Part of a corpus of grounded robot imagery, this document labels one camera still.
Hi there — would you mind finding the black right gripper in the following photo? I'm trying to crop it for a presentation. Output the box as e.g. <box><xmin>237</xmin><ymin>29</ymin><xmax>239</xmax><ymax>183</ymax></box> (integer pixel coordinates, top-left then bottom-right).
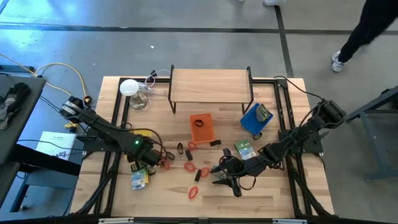
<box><xmin>212</xmin><ymin>148</ymin><xmax>266</xmax><ymax>198</ymax></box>

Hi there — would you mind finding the white lamp cable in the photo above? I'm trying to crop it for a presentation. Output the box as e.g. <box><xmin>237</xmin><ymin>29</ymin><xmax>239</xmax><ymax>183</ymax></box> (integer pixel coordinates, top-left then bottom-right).
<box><xmin>136</xmin><ymin>68</ymin><xmax>171</xmax><ymax>110</ymax></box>

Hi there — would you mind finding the person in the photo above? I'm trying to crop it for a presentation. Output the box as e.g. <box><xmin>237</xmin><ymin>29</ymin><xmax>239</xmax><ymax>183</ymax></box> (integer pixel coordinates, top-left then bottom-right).
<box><xmin>331</xmin><ymin>0</ymin><xmax>398</xmax><ymax>73</ymax></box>

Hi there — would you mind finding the orange plastic basket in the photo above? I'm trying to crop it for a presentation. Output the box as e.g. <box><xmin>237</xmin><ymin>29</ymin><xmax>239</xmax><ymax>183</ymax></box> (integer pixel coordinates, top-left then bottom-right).
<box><xmin>189</xmin><ymin>113</ymin><xmax>216</xmax><ymax>145</ymax></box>

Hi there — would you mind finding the yellow plastic basket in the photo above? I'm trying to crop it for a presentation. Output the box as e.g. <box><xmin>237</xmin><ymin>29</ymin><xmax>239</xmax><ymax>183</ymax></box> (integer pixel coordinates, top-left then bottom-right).
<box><xmin>124</xmin><ymin>129</ymin><xmax>154</xmax><ymax>163</ymax></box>

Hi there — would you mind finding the yellow extension cord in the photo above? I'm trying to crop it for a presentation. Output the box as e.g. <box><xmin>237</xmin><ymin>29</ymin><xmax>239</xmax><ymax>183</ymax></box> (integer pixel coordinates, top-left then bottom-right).
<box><xmin>0</xmin><ymin>52</ymin><xmax>94</xmax><ymax>129</ymax></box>

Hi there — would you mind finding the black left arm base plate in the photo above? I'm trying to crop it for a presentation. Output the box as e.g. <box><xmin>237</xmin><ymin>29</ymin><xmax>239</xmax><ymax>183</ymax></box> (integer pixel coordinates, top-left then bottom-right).
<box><xmin>76</xmin><ymin>134</ymin><xmax>126</xmax><ymax>152</ymax></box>

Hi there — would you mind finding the dark grey side table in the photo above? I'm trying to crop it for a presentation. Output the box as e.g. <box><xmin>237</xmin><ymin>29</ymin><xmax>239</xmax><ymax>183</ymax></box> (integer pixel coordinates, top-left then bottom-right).
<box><xmin>0</xmin><ymin>64</ymin><xmax>82</xmax><ymax>215</ymax></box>

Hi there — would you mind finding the blue-grey metal table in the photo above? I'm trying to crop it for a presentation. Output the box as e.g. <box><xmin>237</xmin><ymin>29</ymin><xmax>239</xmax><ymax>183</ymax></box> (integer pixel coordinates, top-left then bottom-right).
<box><xmin>343</xmin><ymin>85</ymin><xmax>398</xmax><ymax>183</ymax></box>

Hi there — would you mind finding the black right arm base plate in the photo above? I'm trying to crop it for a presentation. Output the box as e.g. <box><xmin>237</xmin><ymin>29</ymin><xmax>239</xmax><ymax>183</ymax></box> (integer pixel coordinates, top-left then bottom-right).
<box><xmin>277</xmin><ymin>128</ymin><xmax>325</xmax><ymax>154</ymax></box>

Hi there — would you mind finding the small clear-wrapped pack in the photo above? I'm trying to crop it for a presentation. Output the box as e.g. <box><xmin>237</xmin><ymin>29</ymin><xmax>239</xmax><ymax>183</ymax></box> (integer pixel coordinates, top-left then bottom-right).
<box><xmin>210</xmin><ymin>164</ymin><xmax>228</xmax><ymax>180</ymax></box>

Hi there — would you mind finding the colourful cardboard box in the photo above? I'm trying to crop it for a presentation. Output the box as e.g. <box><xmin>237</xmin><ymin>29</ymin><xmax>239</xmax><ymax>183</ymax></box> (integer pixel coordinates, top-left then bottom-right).
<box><xmin>255</xmin><ymin>103</ymin><xmax>272</xmax><ymax>123</ymax></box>

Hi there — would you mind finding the small green blue cardboard box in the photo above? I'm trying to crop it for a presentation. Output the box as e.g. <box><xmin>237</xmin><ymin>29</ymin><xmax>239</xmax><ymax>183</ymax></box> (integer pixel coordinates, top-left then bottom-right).
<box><xmin>131</xmin><ymin>161</ymin><xmax>150</xmax><ymax>191</ymax></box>
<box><xmin>234</xmin><ymin>139</ymin><xmax>258</xmax><ymax>161</ymax></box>

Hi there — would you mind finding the white metal bracket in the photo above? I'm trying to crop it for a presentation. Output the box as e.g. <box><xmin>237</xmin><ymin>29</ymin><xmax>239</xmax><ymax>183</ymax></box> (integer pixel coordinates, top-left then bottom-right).
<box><xmin>272</xmin><ymin>218</ymin><xmax>308</xmax><ymax>224</ymax></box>
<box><xmin>98</xmin><ymin>217</ymin><xmax>135</xmax><ymax>224</ymax></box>

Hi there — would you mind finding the black grey work glove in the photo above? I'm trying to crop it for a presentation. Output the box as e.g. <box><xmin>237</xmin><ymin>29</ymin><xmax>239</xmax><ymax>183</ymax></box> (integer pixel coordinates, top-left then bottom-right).
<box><xmin>0</xmin><ymin>82</ymin><xmax>32</xmax><ymax>130</ymax></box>

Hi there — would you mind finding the white mushroom table lamp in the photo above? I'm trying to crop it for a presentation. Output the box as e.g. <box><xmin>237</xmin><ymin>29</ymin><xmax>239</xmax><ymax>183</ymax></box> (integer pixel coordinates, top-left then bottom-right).
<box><xmin>119</xmin><ymin>78</ymin><xmax>149</xmax><ymax>110</ymax></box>

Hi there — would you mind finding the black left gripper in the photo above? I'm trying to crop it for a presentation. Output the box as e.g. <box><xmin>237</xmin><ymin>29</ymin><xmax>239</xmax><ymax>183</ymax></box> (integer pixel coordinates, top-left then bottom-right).
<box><xmin>129</xmin><ymin>146</ymin><xmax>161</xmax><ymax>176</ymax></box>

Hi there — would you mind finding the white paper booklet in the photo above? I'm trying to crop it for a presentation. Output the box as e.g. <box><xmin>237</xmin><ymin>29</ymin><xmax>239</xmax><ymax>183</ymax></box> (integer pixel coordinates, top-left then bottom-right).
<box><xmin>35</xmin><ymin>131</ymin><xmax>77</xmax><ymax>161</ymax></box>

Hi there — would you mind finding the wooden desk shelf riser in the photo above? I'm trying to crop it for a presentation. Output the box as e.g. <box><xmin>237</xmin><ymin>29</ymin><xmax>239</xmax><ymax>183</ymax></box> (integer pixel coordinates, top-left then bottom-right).
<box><xmin>167</xmin><ymin>64</ymin><xmax>254</xmax><ymax>114</ymax></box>

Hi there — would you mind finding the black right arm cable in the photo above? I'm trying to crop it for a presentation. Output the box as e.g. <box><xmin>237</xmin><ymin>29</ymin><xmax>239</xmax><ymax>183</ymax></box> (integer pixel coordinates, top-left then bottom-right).
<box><xmin>273</xmin><ymin>75</ymin><xmax>326</xmax><ymax>103</ymax></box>

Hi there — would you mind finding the blue plastic basket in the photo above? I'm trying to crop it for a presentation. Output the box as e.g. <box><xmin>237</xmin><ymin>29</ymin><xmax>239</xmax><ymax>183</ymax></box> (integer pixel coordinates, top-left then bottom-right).
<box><xmin>239</xmin><ymin>102</ymin><xmax>275</xmax><ymax>136</ymax></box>

